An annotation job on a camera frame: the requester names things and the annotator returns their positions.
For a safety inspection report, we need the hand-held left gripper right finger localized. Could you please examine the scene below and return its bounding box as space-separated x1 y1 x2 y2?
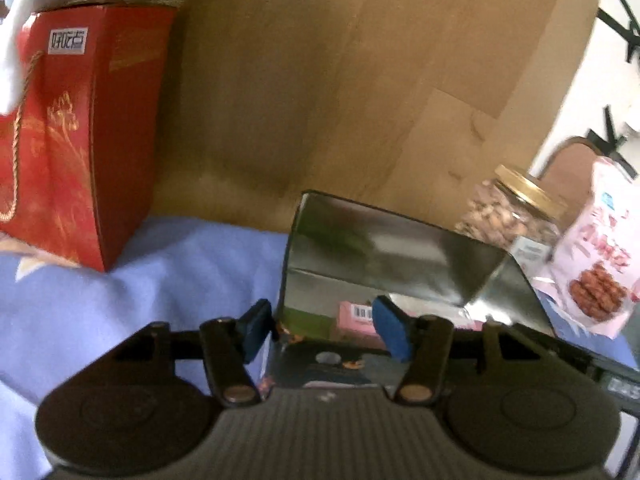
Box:
372 295 556 407

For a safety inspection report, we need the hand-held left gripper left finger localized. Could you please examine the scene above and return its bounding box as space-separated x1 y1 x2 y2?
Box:
107 299 275 407

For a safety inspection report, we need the pink snack packet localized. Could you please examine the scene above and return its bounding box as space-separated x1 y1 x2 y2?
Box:
332 301 381 339

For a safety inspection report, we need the black snack box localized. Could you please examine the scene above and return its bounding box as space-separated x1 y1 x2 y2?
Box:
257 190 640 401

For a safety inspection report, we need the blue bedsheet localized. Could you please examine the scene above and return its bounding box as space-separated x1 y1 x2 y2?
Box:
0 215 640 480

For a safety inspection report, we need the glass jar of nuts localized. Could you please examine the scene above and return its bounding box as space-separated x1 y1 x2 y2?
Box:
455 164 571 266

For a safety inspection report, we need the large pink snack bag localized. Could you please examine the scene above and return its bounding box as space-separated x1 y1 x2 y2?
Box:
531 155 640 339

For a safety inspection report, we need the brown rounded chair back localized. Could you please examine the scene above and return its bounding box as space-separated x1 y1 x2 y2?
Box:
542 137 603 221

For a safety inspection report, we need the large cardboard box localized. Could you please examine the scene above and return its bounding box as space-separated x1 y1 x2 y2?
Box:
152 0 603 242

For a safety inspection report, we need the red gift box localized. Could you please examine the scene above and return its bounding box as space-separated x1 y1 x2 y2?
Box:
0 4 178 273

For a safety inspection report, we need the black wall decal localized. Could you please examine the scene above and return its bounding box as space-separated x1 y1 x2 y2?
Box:
585 0 640 178

